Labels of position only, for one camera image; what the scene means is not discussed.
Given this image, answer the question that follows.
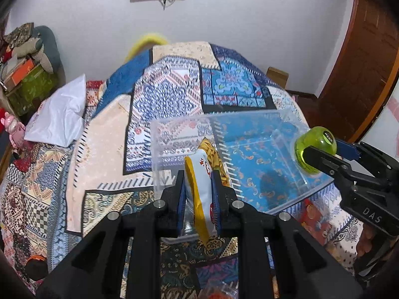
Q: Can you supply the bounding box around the green jelly cup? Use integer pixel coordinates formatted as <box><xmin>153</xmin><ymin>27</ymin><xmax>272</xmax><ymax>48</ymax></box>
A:
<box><xmin>294</xmin><ymin>126</ymin><xmax>337</xmax><ymax>175</ymax></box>

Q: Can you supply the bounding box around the yellow round object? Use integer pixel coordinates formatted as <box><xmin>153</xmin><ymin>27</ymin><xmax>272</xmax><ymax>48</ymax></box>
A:
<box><xmin>124</xmin><ymin>33</ymin><xmax>168</xmax><ymax>64</ymax></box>

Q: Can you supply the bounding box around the white pillow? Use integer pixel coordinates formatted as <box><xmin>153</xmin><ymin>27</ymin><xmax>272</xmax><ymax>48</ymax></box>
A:
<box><xmin>24</xmin><ymin>74</ymin><xmax>87</xmax><ymax>147</ymax></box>

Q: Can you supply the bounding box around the brown wooden door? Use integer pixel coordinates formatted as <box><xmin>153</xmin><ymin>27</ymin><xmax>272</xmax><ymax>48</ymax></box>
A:
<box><xmin>318</xmin><ymin>0</ymin><xmax>398</xmax><ymax>141</ymax></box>

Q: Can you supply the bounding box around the person's right hand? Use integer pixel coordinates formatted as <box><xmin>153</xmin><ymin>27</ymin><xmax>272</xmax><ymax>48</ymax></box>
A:
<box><xmin>356</xmin><ymin>223</ymin><xmax>377</xmax><ymax>258</ymax></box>

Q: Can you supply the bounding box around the pink plush toy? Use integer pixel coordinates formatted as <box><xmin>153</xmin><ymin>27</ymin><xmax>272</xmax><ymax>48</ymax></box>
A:
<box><xmin>1</xmin><ymin>111</ymin><xmax>26</xmax><ymax>149</ymax></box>

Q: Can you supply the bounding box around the grey stuffed cushion pile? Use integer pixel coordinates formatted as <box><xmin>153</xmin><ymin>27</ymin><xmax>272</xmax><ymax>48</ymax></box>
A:
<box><xmin>3</xmin><ymin>22</ymin><xmax>61</xmax><ymax>74</ymax></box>

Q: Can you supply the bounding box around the white yellow snack bag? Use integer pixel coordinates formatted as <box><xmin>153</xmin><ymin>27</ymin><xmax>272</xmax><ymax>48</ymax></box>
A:
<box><xmin>184</xmin><ymin>138</ymin><xmax>230</xmax><ymax>244</ymax></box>

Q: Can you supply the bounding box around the clear bag of bread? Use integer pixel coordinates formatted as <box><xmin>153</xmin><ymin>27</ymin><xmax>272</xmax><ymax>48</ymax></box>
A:
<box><xmin>198</xmin><ymin>280</ymin><xmax>239</xmax><ymax>299</ymax></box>

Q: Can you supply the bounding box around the green storage box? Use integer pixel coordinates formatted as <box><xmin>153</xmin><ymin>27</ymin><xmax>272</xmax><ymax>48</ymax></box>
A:
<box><xmin>6</xmin><ymin>64</ymin><xmax>59</xmax><ymax>116</ymax></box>

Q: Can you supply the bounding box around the clear plastic storage bin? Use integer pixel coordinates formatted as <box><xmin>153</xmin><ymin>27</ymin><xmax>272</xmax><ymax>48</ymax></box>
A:
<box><xmin>150</xmin><ymin>109</ymin><xmax>333</xmax><ymax>217</ymax></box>

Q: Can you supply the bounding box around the patchwork patterned bed quilt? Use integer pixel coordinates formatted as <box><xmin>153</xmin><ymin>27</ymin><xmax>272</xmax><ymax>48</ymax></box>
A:
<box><xmin>0</xmin><ymin>40</ymin><xmax>365</xmax><ymax>299</ymax></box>

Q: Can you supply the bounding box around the small cardboard box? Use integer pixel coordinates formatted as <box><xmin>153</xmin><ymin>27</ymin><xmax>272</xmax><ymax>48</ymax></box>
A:
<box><xmin>266</xmin><ymin>67</ymin><xmax>289</xmax><ymax>89</ymax></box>

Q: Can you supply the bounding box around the red snack bag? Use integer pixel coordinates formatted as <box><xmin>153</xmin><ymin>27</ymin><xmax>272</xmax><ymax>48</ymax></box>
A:
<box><xmin>299</xmin><ymin>199</ymin><xmax>331</xmax><ymax>244</ymax></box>

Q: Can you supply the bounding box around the orange box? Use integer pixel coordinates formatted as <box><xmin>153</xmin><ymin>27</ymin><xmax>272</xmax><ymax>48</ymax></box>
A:
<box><xmin>3</xmin><ymin>58</ymin><xmax>34</xmax><ymax>92</ymax></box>

